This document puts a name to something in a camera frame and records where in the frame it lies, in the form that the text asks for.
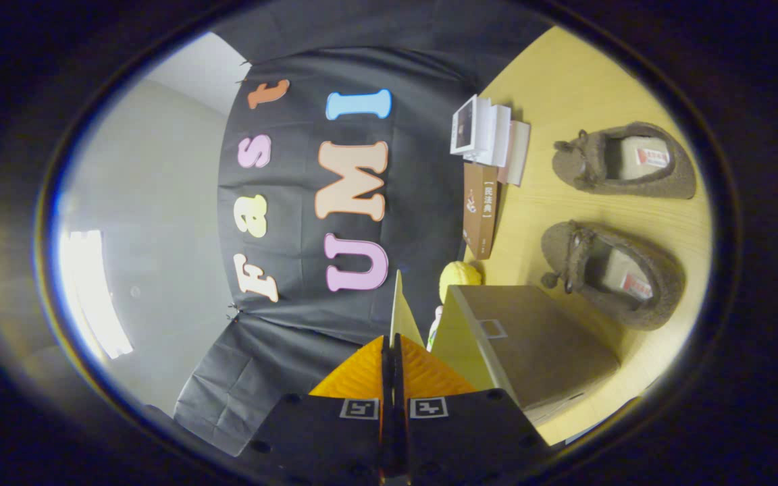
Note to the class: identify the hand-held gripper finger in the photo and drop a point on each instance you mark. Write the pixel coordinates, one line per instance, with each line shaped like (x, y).
(400, 418)
(387, 418)

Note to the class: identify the beige fabric storage box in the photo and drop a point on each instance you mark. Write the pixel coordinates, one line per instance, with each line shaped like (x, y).
(531, 344)

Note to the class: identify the brown fuzzy shoe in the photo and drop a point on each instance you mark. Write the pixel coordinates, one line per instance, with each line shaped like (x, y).
(652, 297)
(585, 165)

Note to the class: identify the pink and green plush toy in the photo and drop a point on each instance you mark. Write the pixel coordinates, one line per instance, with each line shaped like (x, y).
(435, 327)

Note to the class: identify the yellow plush toy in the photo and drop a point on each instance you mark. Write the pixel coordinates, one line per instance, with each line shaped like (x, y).
(460, 277)

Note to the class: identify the brown hardcover book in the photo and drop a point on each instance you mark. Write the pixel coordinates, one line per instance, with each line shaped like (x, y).
(477, 223)

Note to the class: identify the black backdrop cloth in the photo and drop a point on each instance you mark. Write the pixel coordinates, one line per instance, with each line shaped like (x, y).
(423, 202)

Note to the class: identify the pale pink book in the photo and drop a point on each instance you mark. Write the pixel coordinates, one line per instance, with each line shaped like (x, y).
(519, 152)

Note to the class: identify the white book with portrait cover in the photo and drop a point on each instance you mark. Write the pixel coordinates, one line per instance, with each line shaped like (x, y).
(463, 125)

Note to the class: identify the plain white book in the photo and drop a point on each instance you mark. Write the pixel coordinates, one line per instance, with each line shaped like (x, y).
(500, 135)

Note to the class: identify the ceiling light panel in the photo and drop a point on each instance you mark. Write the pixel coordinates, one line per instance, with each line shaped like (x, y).
(92, 290)

